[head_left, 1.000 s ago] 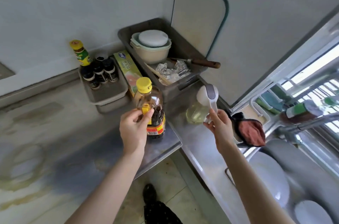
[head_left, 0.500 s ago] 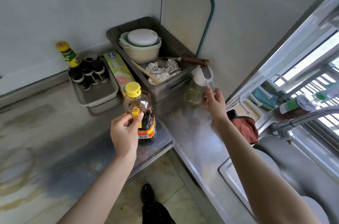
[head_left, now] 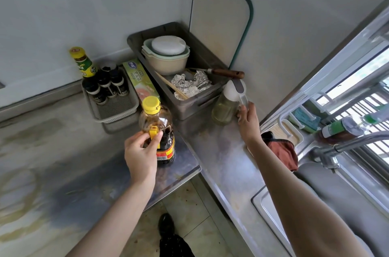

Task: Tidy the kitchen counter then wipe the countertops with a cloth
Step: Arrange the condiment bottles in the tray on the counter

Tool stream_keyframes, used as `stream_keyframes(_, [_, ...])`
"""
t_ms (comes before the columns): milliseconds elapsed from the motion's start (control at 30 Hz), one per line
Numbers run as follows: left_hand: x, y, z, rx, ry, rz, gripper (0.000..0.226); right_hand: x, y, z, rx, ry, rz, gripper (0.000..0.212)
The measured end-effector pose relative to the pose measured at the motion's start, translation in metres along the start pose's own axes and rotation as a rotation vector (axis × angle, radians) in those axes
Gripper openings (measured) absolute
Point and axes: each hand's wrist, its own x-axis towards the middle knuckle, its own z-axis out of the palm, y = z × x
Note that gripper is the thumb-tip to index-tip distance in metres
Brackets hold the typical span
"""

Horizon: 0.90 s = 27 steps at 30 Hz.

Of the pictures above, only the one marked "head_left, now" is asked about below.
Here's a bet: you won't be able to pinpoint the person's right hand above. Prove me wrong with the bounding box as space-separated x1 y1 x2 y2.
237 102 263 148

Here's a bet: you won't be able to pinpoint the person's left hand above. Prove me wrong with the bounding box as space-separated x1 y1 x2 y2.
125 131 165 187

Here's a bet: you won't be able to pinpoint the glass oil dispenser white top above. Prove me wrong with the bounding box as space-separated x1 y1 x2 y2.
212 79 249 125

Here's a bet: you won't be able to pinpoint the dark sauce bottle yellow cap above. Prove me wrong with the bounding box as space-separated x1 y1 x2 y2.
139 96 176 167

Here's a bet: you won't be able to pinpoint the person's right forearm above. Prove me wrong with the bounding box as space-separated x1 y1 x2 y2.
247 140 371 257

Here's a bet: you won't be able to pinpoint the person's left forearm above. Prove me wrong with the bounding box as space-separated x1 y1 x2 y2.
65 181 155 257

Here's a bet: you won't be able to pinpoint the white sink caddy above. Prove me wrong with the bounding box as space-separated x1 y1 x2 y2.
269 114 305 148

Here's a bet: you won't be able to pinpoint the grey mesh plastic basket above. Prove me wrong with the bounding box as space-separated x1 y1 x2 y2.
81 67 140 124

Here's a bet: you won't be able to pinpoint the red cloth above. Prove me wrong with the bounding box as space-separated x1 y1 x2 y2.
261 131 299 172

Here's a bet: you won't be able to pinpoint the crumpled aluminium foil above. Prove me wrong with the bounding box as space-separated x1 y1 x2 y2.
170 70 213 100

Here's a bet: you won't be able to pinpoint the wooden chopsticks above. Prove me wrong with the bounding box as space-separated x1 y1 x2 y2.
155 71 189 100

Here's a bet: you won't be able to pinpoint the green cling film box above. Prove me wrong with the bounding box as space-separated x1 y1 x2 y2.
122 59 160 103

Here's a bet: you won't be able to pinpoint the green sponge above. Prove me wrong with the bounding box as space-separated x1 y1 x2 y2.
293 107 322 133

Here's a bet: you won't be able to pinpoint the grey plastic storage bin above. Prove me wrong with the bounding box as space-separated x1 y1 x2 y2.
127 22 233 121

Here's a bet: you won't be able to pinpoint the small black spice bottle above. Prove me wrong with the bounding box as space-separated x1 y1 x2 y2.
97 71 118 98
109 67 130 96
86 79 108 105

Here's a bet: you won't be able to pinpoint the beige bowl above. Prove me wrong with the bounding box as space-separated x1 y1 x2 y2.
142 50 189 76

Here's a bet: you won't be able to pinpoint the black shoe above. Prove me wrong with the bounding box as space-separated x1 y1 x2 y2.
158 213 176 237

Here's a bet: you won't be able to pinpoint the pale green bowl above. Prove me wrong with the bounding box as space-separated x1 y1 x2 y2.
141 38 191 60

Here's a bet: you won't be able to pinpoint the beige cutting board green rim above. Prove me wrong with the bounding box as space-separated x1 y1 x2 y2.
189 0 254 69

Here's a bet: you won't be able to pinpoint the brown bottle green label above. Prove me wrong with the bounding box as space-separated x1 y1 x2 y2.
317 115 366 145

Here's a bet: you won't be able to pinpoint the white round lid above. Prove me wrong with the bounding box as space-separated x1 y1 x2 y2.
151 35 185 55

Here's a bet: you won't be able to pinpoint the metal faucet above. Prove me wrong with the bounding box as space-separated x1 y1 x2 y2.
309 132 389 170

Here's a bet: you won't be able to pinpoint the black patterned trouser leg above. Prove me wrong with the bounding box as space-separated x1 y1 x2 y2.
158 233 196 257

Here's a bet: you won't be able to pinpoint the sauce bottle green label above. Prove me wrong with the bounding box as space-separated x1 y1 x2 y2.
69 47 99 88

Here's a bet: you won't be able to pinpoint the steel sink basin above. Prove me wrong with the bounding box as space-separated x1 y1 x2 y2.
251 161 389 257

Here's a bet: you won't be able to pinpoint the knife with wooden handle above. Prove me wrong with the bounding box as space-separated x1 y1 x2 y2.
188 67 245 80

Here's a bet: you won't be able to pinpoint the metal window frame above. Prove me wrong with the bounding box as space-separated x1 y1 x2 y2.
260 1 389 175

